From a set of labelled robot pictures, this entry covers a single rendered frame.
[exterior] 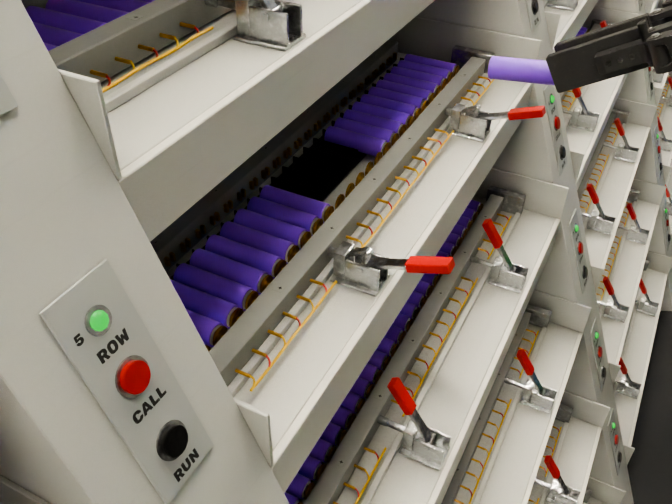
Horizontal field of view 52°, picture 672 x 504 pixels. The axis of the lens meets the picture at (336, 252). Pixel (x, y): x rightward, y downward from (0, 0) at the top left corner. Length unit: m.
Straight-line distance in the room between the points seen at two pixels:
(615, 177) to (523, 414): 0.64
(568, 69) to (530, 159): 0.39
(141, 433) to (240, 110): 0.19
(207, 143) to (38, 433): 0.17
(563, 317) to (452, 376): 0.37
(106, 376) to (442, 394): 0.44
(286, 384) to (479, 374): 0.31
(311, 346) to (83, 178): 0.23
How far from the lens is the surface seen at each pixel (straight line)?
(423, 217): 0.61
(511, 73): 0.58
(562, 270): 1.02
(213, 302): 0.50
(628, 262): 1.55
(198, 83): 0.42
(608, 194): 1.39
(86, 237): 0.33
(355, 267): 0.53
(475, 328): 0.78
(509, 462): 0.90
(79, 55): 0.41
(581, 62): 0.56
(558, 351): 1.04
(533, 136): 0.92
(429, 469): 0.66
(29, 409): 0.32
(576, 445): 1.18
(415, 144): 0.68
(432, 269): 0.50
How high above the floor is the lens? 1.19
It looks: 27 degrees down
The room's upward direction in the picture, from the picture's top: 21 degrees counter-clockwise
